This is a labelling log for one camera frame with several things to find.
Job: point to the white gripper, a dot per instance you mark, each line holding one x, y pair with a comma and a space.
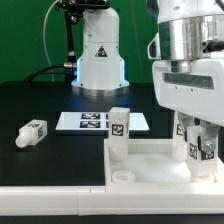
199, 93

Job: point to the white square table top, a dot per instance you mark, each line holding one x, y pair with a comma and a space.
148, 161

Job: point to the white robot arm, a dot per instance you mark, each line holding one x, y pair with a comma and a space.
187, 53

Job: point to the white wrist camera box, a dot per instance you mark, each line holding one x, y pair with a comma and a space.
153, 48

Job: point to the white marker base plate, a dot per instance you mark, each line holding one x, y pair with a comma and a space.
75, 121

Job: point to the white front obstacle wall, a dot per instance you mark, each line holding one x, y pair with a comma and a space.
113, 200

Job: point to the black camera stand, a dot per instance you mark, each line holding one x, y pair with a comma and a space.
73, 12

